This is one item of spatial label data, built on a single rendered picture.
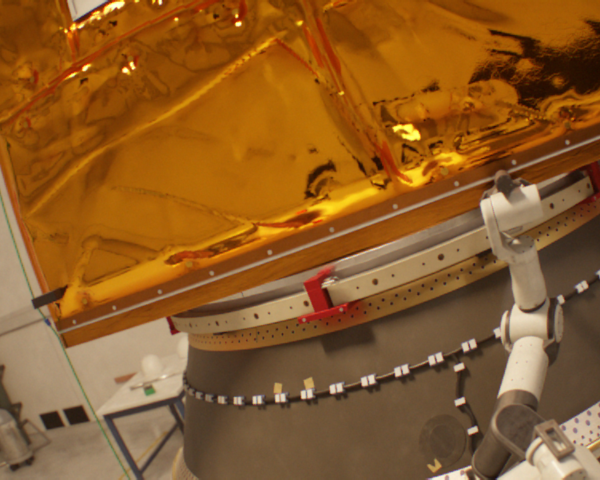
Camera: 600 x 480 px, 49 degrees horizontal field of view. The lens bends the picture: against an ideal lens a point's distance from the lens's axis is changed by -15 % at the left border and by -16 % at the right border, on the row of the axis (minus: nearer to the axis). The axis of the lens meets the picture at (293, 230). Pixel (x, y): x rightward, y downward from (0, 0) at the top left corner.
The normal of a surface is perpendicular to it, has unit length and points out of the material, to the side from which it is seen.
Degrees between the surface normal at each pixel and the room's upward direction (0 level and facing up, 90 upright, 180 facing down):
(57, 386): 90
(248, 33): 85
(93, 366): 90
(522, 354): 23
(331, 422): 62
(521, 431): 43
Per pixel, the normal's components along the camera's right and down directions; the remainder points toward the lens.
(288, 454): -0.68, -0.18
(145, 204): -0.23, 0.11
